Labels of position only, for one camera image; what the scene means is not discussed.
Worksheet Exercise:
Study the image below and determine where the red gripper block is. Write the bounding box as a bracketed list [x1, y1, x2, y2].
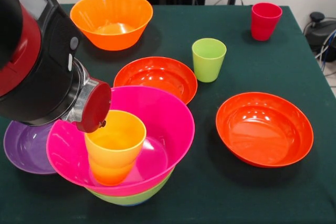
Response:
[75, 81, 113, 134]

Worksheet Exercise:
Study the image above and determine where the yellow plastic cup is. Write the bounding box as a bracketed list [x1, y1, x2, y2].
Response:
[84, 110, 147, 187]

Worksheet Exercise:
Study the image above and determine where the pink plastic bowl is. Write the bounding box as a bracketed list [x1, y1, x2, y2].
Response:
[46, 86, 196, 197]

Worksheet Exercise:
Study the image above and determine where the red plastic bowl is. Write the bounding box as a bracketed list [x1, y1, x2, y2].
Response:
[113, 56, 198, 106]
[215, 92, 314, 168]

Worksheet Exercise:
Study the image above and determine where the green plastic bowl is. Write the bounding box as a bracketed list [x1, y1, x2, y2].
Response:
[86, 168, 175, 206]

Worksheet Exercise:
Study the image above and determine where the purple plastic bowl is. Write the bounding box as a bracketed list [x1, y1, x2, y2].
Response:
[3, 120, 58, 175]

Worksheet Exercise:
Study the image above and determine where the orange plastic bowl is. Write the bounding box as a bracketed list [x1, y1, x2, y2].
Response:
[69, 0, 154, 51]

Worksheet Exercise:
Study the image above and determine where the green plastic cup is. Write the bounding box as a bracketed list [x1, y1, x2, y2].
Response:
[191, 38, 228, 83]

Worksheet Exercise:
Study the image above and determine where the dark green tablecloth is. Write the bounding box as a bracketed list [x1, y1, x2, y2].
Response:
[0, 3, 336, 224]

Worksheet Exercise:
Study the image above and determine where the red plastic cup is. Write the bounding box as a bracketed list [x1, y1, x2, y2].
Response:
[250, 2, 284, 42]

